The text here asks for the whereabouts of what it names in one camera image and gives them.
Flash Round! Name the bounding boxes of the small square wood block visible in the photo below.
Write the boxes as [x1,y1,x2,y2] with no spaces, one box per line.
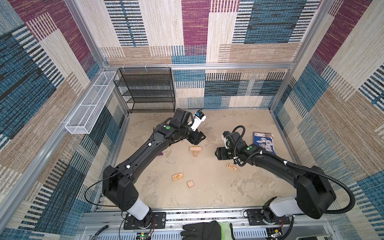
[187,180,195,188]

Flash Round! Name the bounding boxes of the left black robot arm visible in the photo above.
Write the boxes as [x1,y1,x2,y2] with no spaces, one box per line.
[102,108,206,227]

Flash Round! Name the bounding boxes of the dotted wood block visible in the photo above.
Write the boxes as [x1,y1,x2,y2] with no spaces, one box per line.
[227,163,238,172]
[172,173,184,181]

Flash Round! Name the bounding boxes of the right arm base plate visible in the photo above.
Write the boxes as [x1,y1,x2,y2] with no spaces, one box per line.
[243,208,291,226]

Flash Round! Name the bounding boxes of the dotted wood block front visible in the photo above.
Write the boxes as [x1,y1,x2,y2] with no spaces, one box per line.
[172,173,184,181]

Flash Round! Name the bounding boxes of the black wire shelf rack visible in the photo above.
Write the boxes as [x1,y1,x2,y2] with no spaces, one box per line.
[114,68,176,114]

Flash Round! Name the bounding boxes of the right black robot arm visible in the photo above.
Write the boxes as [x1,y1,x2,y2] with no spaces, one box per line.
[215,129,356,225]

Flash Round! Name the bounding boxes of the blue printed package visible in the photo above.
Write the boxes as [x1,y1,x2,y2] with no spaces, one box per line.
[253,132,276,155]

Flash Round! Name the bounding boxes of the black and green glove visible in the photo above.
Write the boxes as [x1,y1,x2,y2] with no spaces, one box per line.
[181,221,235,240]

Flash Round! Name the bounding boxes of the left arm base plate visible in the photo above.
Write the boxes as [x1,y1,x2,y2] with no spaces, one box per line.
[123,210,167,230]

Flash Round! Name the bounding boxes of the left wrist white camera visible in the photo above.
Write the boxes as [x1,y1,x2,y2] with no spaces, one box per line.
[191,109,207,132]

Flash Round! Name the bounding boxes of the white wire mesh basket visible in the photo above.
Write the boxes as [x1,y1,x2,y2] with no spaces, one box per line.
[65,72,117,135]

